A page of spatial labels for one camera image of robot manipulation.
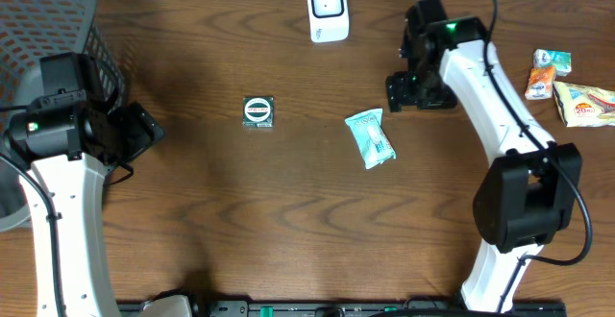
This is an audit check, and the green snack packet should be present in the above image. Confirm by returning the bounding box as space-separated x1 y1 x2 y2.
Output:
345 108 396 169

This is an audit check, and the orange snack packet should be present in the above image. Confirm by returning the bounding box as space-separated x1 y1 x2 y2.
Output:
525 65 556 100

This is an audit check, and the small teal white packet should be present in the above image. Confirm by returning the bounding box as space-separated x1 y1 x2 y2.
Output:
533 49 572 77

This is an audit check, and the round white red lid cup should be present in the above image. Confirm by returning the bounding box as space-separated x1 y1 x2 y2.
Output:
242 96 275 128

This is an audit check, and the white blue snack bag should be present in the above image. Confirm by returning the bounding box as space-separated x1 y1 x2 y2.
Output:
553 81 614 127

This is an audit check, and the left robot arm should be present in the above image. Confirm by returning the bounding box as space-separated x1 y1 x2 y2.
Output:
5 91 193 317

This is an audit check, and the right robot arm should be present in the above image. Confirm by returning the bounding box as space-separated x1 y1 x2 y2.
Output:
385 14 593 313

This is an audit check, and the white barcode scanner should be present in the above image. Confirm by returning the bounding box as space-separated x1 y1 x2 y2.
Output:
307 0 350 43

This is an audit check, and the grey plastic mesh basket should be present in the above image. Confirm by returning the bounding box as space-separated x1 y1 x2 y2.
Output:
0 0 127 234

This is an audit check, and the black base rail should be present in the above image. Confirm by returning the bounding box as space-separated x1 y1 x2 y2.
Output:
118 298 568 317

